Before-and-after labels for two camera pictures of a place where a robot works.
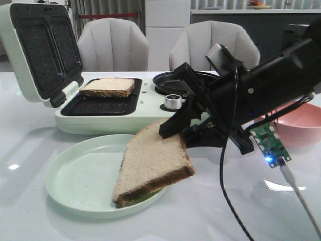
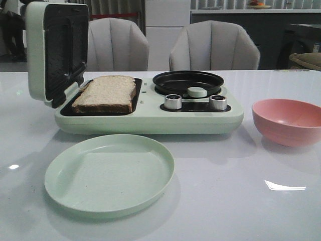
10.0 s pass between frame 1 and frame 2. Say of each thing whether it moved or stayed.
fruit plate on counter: stayed
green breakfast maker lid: moved
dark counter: stayed
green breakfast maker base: stayed
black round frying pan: stayed
